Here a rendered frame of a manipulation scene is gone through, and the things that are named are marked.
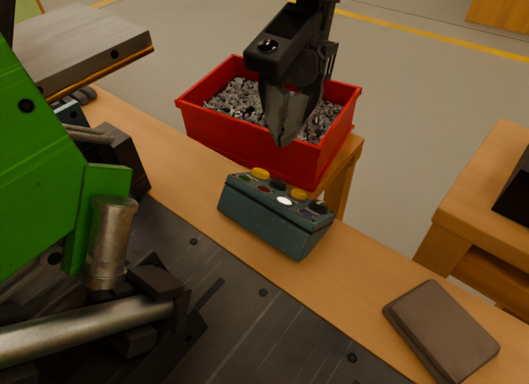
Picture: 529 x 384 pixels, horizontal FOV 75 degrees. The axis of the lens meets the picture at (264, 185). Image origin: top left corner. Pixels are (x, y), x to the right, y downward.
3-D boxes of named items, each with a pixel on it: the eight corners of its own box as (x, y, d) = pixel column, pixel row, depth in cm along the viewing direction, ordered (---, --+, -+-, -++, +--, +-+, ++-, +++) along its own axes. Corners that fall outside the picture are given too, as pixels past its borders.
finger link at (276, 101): (292, 138, 56) (303, 80, 51) (276, 149, 51) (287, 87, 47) (275, 131, 57) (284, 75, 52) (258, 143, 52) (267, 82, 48)
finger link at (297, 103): (309, 143, 55) (323, 85, 50) (296, 156, 50) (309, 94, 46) (292, 138, 56) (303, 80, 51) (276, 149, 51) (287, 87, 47)
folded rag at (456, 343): (379, 311, 42) (384, 300, 40) (428, 281, 44) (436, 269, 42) (444, 395, 36) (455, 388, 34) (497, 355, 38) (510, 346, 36)
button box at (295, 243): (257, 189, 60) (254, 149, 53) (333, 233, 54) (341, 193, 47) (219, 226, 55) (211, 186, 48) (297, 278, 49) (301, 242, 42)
